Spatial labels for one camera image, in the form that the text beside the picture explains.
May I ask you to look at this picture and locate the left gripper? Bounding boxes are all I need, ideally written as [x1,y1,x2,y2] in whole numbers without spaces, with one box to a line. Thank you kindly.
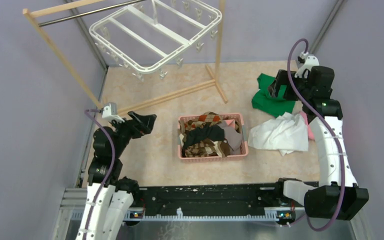
[108,110,156,158]

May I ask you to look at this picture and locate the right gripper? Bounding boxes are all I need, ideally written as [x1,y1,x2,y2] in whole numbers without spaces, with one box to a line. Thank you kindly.
[267,69,312,103]

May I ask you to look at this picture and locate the white clip hanger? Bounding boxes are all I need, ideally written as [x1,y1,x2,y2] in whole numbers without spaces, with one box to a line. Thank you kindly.
[88,0,223,80]

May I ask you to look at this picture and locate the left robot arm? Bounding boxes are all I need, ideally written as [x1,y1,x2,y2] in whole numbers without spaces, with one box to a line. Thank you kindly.
[76,106,157,240]

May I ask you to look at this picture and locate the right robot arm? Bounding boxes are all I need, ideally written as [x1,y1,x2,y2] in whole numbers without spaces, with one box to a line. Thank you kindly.
[268,66,369,221]

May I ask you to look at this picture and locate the green cloth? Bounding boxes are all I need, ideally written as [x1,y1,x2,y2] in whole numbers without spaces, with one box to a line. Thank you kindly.
[251,73,296,118]

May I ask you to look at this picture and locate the white cloth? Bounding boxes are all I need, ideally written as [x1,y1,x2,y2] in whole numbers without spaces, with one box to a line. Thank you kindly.
[247,112,309,156]

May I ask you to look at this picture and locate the pink plastic basket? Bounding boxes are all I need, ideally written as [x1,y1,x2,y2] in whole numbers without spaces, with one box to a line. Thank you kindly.
[177,111,249,163]

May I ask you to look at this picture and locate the pink cloth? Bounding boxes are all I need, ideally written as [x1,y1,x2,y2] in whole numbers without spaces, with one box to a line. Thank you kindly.
[299,111,315,141]

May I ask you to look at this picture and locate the wooden drying rack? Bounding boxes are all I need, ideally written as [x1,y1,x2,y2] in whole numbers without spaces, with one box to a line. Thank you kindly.
[22,0,228,114]

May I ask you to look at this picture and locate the brown striped sock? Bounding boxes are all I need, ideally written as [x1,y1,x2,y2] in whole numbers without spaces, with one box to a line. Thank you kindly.
[184,138,231,158]

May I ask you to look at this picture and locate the grey cloth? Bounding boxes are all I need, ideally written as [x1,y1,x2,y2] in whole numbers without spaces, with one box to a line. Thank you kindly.
[218,119,243,155]

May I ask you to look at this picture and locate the metal rack rod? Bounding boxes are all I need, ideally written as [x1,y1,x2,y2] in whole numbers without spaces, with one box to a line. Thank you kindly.
[38,0,145,27]

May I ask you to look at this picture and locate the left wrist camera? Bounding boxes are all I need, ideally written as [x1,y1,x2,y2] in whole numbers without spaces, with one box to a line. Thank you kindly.
[101,102,125,124]

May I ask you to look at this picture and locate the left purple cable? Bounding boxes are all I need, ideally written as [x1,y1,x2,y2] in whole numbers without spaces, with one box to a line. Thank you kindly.
[82,108,117,240]

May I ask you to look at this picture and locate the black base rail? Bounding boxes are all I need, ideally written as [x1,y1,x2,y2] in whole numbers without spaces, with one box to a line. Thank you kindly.
[132,182,302,217]

